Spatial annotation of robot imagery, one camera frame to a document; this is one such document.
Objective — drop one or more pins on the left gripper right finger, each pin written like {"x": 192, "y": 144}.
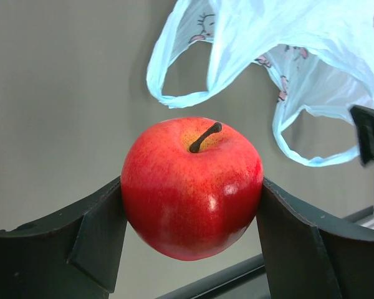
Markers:
{"x": 309, "y": 253}

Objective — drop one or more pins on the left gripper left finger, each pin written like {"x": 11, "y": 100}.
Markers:
{"x": 74, "y": 252}

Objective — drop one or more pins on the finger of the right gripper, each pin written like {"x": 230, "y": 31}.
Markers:
{"x": 363, "y": 118}

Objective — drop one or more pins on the red fake apple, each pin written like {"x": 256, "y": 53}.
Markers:
{"x": 191, "y": 187}

